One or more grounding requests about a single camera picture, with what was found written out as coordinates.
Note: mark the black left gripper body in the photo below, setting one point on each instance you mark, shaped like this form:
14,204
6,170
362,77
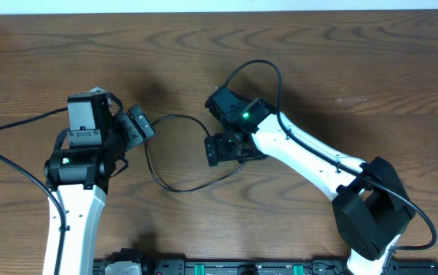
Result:
131,127

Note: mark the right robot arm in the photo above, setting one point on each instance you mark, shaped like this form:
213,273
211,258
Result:
368,199

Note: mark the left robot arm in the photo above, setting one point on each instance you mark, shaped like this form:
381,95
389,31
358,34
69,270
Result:
78,173

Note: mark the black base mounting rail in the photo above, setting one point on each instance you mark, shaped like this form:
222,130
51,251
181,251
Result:
134,261

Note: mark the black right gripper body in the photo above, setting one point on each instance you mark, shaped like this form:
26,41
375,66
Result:
212,150

